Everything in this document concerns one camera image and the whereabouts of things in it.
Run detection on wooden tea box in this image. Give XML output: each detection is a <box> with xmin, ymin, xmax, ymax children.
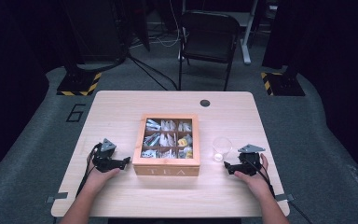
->
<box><xmin>132</xmin><ymin>113</ymin><xmax>200</xmax><ymax>177</ymax></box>

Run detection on black folding chair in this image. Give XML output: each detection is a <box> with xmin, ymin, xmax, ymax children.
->
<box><xmin>177</xmin><ymin>9</ymin><xmax>241</xmax><ymax>91</ymax></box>

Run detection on pile of assorted tea bags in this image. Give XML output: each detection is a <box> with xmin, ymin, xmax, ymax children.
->
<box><xmin>142</xmin><ymin>119</ymin><xmax>194</xmax><ymax>160</ymax></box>

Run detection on dark curtain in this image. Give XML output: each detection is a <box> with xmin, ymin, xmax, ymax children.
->
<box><xmin>262</xmin><ymin>0</ymin><xmax>358</xmax><ymax>200</ymax></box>
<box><xmin>0</xmin><ymin>0</ymin><xmax>50</xmax><ymax>188</ymax></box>

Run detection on black stand with striped base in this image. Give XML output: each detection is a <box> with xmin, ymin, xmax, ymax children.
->
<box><xmin>260</xmin><ymin>0</ymin><xmax>306</xmax><ymax>97</ymax></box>
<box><xmin>56</xmin><ymin>0</ymin><xmax>103</xmax><ymax>97</ymax></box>

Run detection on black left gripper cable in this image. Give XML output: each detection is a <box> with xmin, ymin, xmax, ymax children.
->
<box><xmin>76</xmin><ymin>143</ymin><xmax>102</xmax><ymax>199</ymax></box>

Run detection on white desk leg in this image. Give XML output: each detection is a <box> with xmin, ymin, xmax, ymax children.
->
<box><xmin>241</xmin><ymin>0</ymin><xmax>260</xmax><ymax>65</ymax></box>

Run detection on person's right hand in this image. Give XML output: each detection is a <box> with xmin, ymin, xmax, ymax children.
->
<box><xmin>233</xmin><ymin>152</ymin><xmax>273</xmax><ymax>200</ymax></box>

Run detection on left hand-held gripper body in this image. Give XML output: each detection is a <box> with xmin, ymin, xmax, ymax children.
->
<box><xmin>91</xmin><ymin>138</ymin><xmax>120</xmax><ymax>173</ymax></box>

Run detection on person's left hand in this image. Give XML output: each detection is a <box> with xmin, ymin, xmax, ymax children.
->
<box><xmin>83</xmin><ymin>153</ymin><xmax>121</xmax><ymax>189</ymax></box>

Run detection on grey tape piece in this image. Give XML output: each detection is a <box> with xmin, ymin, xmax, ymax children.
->
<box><xmin>274</xmin><ymin>193</ymin><xmax>296</xmax><ymax>202</ymax></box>
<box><xmin>46</xmin><ymin>191</ymin><xmax>69</xmax><ymax>203</ymax></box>

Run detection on white floor cables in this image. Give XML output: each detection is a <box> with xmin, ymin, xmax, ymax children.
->
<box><xmin>130</xmin><ymin>0</ymin><xmax>188</xmax><ymax>49</ymax></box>

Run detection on black floor cable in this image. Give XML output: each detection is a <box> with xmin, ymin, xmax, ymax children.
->
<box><xmin>127</xmin><ymin>52</ymin><xmax>180</xmax><ymax>91</ymax></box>

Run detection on clear glass cup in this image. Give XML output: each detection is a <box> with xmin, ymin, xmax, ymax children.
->
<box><xmin>212</xmin><ymin>136</ymin><xmax>233</xmax><ymax>162</ymax></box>

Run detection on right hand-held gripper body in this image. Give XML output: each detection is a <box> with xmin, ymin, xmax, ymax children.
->
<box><xmin>237</xmin><ymin>144</ymin><xmax>266</xmax><ymax>177</ymax></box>

